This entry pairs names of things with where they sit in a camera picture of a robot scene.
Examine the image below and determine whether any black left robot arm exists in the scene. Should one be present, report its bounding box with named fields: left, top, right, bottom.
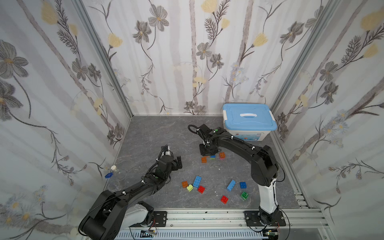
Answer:
left=78, top=145, right=183, bottom=240

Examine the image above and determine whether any clear bottle blue cap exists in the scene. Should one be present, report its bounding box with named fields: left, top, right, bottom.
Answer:
left=105, top=172, right=120, bottom=192

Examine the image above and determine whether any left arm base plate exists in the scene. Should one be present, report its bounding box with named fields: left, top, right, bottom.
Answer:
left=131, top=211, right=168, bottom=228

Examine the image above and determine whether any blue small lego brick right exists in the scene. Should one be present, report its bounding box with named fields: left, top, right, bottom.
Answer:
left=240, top=182, right=247, bottom=189

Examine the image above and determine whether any blue lid storage box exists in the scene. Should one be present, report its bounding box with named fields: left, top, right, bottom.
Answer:
left=223, top=103, right=278, bottom=142

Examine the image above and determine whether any red lego brick front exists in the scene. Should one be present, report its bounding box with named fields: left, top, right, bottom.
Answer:
left=221, top=196, right=228, bottom=204

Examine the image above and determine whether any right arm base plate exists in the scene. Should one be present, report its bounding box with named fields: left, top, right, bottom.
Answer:
left=244, top=209, right=287, bottom=227

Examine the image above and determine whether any lime green lego brick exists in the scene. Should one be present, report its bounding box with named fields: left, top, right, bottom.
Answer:
left=187, top=185, right=194, bottom=192

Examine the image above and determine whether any red lego brick left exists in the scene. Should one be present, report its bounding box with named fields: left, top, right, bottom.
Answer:
left=198, top=186, right=206, bottom=194

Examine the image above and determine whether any white perforated cable tray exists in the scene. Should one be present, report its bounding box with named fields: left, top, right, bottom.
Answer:
left=115, top=229, right=269, bottom=240

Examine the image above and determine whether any red lego brick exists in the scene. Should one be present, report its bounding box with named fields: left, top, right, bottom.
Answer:
left=221, top=196, right=228, bottom=204
left=198, top=186, right=206, bottom=194

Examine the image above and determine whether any clear bottle white cap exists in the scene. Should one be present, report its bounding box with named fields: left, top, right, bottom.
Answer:
left=111, top=165, right=127, bottom=181

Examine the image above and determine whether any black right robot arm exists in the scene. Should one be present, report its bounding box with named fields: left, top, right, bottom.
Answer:
left=188, top=124, right=282, bottom=226

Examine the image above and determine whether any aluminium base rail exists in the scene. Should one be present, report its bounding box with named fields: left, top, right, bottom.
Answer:
left=80, top=208, right=328, bottom=232

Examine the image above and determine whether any light blue long lego brick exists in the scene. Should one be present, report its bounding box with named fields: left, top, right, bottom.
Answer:
left=193, top=176, right=202, bottom=188

